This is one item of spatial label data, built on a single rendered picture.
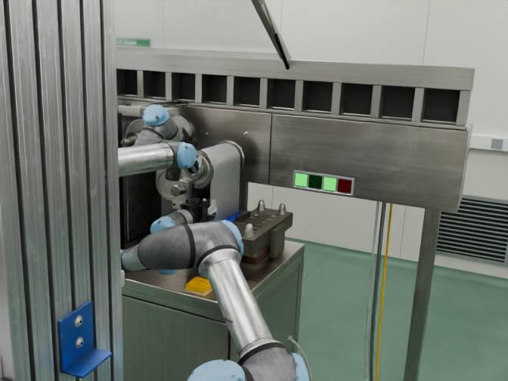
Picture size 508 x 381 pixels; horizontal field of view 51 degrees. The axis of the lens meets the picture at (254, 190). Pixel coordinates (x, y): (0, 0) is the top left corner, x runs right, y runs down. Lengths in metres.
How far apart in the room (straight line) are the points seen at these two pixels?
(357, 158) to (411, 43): 2.39
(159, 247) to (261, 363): 0.40
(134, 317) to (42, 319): 1.18
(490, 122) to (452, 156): 2.33
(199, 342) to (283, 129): 0.89
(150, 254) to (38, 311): 0.60
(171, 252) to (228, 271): 0.15
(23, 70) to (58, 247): 0.25
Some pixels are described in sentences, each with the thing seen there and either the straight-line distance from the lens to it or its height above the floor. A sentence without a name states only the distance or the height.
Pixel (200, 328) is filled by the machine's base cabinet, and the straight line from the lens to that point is 1.85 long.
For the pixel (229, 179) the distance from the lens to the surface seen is 2.09.
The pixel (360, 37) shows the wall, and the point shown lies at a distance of 4.45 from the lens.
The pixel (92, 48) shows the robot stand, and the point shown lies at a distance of 0.84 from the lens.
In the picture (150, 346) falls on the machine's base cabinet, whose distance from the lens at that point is 2.00.
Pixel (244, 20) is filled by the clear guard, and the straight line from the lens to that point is 2.04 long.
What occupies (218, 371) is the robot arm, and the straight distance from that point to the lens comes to 1.14.
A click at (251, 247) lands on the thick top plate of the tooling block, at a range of 1.90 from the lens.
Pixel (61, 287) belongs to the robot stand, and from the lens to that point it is 0.85.
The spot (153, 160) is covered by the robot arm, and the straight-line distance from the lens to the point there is 1.48.
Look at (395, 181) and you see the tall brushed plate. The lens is 2.06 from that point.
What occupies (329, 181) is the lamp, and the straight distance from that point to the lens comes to 2.12.
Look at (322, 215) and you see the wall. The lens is 4.70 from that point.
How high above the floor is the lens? 1.67
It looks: 14 degrees down
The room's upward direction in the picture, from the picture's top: 2 degrees clockwise
